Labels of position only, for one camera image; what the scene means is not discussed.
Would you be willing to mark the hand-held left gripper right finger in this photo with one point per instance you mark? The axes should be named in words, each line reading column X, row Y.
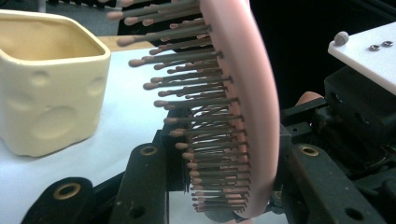
column 327, row 186

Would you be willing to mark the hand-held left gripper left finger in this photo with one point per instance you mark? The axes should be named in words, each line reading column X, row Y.
column 140, row 183

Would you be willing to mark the pink hairbrush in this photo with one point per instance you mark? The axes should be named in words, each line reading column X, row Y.
column 249, row 93

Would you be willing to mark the cream square cup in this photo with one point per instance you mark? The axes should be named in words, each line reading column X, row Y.
column 46, row 109

